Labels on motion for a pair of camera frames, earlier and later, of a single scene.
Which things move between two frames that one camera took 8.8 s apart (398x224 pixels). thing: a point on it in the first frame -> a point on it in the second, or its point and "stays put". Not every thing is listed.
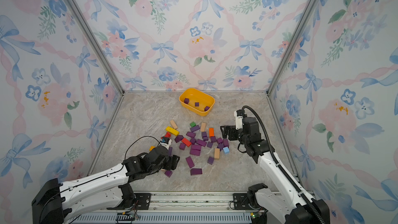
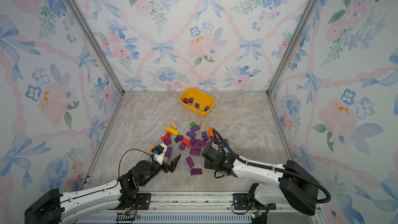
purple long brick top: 195,128 stays put
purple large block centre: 195,150 stays put
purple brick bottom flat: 196,171 stays put
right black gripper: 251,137 -> 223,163
